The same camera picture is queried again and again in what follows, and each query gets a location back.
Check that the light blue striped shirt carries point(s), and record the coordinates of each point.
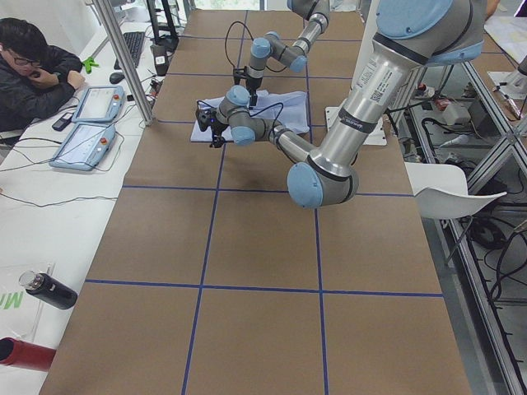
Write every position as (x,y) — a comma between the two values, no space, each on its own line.
(288,108)

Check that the black computer mouse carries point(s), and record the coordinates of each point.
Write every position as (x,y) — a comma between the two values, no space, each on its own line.
(116,77)

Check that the upper blue teach pendant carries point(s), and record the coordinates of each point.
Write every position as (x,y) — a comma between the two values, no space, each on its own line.
(99,104)

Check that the blue teach pendant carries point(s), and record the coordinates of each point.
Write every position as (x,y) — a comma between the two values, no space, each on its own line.
(99,104)
(84,147)

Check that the white central pillar with base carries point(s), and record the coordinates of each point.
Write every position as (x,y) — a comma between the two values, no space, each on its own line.
(375,134)

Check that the black keyboard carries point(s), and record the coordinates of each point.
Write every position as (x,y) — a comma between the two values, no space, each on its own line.
(134,41)

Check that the lower blue teach pendant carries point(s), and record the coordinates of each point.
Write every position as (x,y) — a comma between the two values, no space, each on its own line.
(84,147)

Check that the green plastic clip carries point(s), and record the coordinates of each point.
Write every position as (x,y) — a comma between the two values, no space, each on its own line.
(89,64)

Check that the black mobile phone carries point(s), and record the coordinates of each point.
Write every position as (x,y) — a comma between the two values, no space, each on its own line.
(60,124)

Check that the seated person in black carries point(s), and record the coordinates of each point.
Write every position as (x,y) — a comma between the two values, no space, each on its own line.
(37,79)

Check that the white plastic chair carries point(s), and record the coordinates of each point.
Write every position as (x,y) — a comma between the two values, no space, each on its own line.
(441,191)

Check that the black bottle with clear cap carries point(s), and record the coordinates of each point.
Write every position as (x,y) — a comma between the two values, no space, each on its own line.
(43,287)

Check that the red cylinder bottle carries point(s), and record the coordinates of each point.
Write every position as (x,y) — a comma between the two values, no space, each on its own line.
(26,355)

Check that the aluminium frame post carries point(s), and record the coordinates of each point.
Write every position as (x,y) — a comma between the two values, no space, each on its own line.
(115,35)

